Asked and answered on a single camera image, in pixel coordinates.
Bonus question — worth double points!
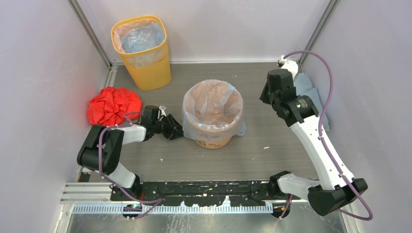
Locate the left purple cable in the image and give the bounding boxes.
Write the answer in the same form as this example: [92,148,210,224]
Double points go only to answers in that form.
[98,111,166,220]

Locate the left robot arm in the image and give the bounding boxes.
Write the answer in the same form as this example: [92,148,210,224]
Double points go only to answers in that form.
[77,105,184,200]

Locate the yellow mesh trash bin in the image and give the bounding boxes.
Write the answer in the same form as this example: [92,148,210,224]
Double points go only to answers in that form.
[111,15,172,91]

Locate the folded blue bag in corner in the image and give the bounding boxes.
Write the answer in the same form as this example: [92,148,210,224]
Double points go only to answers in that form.
[293,73,323,117]

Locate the light blue trash bag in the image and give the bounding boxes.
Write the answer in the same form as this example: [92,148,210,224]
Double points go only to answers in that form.
[182,79,246,140]

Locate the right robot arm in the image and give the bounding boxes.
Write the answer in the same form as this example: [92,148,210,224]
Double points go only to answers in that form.
[260,68,368,216]

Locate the orange round trash bin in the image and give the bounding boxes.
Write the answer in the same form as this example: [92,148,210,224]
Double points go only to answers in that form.
[194,134,233,149]

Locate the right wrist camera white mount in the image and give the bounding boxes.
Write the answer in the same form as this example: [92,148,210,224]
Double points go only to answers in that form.
[277,55,299,79]

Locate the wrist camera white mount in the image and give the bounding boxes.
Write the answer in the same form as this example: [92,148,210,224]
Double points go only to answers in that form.
[158,105,167,120]
[277,55,299,79]

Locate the left aluminium frame post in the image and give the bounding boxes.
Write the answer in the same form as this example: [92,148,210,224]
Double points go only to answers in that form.
[67,0,112,68]

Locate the blue bag inside yellow bin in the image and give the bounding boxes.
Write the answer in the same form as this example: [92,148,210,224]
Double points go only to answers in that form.
[121,22,166,53]

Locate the red crumpled trash bag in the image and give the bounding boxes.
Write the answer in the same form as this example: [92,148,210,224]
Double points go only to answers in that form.
[86,87,143,126]

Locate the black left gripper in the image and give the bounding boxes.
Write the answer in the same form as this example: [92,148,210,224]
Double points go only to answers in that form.
[153,114,188,140]

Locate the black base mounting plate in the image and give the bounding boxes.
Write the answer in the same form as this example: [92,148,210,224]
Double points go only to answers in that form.
[126,181,288,207]

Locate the right aluminium frame post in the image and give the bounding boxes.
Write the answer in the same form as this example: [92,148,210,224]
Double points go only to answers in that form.
[305,0,340,51]

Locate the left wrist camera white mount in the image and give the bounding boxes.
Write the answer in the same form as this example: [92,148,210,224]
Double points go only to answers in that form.
[158,105,167,120]

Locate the aluminium frame post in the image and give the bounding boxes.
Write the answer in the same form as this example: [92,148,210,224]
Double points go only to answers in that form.
[305,0,340,51]
[67,0,112,68]

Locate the slotted white cable duct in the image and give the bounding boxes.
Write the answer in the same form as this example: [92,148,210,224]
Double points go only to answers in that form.
[72,201,273,215]

